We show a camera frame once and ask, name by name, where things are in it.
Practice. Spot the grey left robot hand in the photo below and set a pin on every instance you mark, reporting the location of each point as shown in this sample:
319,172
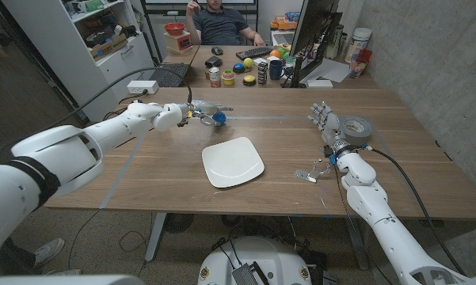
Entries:
204,107

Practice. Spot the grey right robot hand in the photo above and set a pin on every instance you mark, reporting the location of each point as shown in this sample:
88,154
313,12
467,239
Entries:
330,124

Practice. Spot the blue spiky stress ball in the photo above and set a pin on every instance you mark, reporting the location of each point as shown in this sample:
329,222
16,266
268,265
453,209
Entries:
220,118

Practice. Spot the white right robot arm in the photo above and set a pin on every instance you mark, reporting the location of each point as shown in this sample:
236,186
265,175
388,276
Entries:
392,233

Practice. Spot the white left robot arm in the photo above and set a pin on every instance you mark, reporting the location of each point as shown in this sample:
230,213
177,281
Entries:
63,154

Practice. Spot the white square paper plate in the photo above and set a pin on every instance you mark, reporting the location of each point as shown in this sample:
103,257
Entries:
231,162

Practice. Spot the yellow tennis ball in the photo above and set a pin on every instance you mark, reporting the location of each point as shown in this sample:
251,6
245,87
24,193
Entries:
248,62

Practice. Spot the orange ball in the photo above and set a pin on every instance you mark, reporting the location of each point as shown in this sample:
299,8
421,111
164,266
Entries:
275,54

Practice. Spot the red and white can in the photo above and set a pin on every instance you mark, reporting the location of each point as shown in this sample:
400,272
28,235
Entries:
214,77

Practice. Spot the stacked coloured cups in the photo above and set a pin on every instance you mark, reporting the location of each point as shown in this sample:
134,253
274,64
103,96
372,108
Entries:
228,78

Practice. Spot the flat white box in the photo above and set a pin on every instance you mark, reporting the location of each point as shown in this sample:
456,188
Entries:
319,83

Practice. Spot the black pouch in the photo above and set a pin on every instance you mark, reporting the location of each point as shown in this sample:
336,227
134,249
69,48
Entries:
213,61

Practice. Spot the black laptop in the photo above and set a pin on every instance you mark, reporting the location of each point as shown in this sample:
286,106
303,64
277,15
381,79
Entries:
170,75

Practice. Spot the blue push button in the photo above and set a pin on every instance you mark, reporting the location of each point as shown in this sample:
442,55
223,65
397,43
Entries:
238,68

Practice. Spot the yellow and black button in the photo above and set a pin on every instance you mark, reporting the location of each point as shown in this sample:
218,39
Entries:
249,80

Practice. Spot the white paper sheets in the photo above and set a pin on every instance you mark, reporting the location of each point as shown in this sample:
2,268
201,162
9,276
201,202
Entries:
334,71

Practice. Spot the black computer mouse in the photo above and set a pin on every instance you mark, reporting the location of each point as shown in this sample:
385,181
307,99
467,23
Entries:
217,50

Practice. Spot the patterned drinking glass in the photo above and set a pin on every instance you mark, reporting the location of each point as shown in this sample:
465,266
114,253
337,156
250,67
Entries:
356,69

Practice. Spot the white power strip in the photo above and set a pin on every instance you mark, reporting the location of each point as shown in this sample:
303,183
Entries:
142,87

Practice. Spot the black block stack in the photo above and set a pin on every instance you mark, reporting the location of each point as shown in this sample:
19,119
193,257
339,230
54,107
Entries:
262,73

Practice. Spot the white and red box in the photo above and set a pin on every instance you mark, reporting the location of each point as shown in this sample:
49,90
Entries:
178,42

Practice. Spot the black keyboard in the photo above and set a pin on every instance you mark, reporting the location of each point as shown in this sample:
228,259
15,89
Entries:
255,52

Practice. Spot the dark blue mug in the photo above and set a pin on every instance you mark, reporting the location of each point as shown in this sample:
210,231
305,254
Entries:
276,70

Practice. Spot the red cup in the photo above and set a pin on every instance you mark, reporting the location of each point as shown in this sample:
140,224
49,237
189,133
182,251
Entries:
366,54

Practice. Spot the person in dark shirt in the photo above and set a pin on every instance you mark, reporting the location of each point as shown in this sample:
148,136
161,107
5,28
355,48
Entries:
219,25

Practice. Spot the dark thermos bottle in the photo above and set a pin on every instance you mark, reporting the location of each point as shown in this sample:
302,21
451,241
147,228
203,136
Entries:
334,41

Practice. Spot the red bowl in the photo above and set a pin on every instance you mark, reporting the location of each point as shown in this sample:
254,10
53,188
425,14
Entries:
174,28

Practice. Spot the white wipes canister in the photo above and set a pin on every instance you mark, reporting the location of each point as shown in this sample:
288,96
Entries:
358,43

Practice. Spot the black computer monitor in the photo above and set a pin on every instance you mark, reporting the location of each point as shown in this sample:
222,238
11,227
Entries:
313,23

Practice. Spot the orange toy box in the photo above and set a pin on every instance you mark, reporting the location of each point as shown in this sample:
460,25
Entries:
284,23

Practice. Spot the cardboard box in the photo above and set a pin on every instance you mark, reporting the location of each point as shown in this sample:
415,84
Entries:
109,47

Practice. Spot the grey table leg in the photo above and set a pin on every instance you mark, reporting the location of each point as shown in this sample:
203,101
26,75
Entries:
357,243

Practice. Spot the white table leg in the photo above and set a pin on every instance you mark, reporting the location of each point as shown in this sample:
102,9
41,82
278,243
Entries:
156,235

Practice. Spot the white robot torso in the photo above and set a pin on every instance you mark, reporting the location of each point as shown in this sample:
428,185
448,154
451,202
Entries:
269,257

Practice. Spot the white shelf cabinet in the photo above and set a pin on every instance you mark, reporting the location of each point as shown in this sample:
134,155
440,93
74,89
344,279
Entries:
63,51

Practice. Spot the white sneaker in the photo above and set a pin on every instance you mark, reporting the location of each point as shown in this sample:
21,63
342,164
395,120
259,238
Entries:
49,250

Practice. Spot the grey duct tape roll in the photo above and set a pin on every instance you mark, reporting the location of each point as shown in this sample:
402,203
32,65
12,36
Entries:
360,136

